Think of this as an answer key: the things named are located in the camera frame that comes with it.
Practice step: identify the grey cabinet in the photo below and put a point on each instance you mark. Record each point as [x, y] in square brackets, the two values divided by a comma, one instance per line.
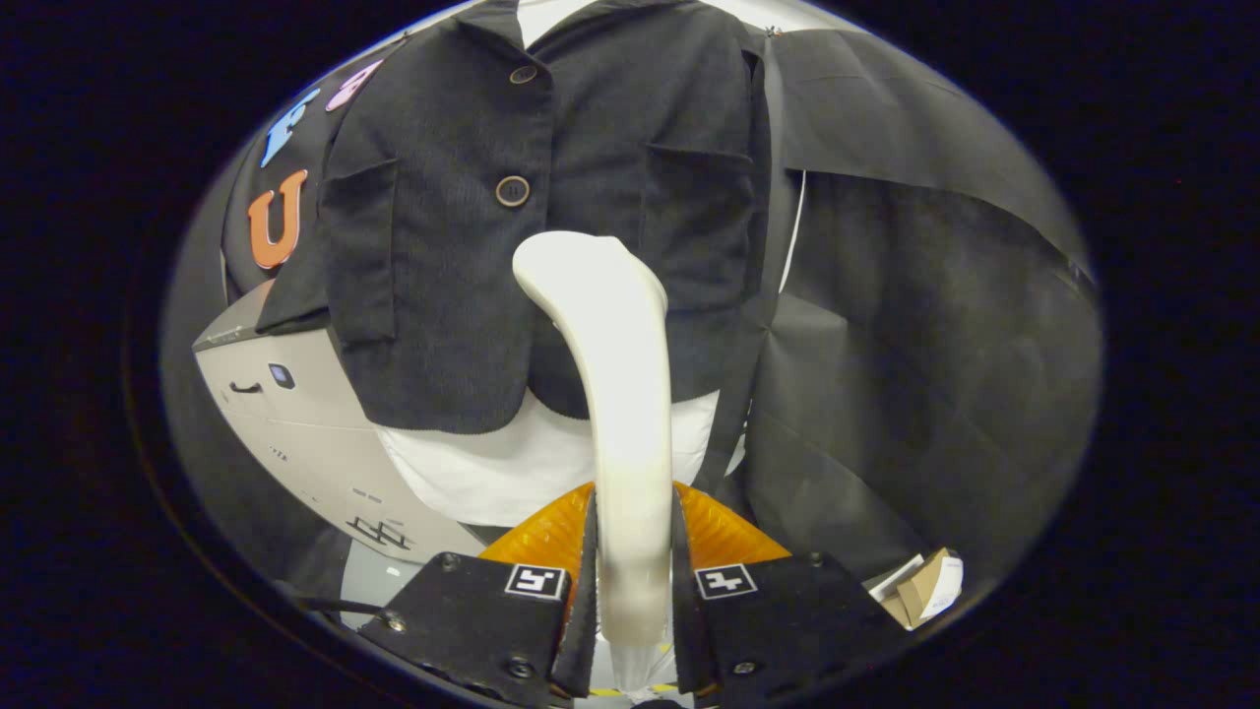
[315, 453]

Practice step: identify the black backdrop cloth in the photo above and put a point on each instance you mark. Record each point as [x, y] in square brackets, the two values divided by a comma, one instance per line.
[935, 394]

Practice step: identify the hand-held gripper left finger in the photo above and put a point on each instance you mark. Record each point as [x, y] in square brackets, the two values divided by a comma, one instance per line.
[589, 611]

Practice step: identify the cardboard box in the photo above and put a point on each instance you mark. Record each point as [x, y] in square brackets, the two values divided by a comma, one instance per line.
[925, 591]

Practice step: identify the white mannequin torso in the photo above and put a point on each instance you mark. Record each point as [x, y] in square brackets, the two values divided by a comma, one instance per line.
[492, 473]

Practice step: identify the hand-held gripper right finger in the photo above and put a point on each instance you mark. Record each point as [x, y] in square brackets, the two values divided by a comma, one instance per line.
[687, 620]

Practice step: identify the black jacket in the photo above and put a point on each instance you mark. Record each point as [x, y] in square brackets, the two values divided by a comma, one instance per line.
[443, 295]

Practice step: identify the white garment steamer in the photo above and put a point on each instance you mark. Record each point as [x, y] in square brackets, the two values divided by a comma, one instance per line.
[625, 443]

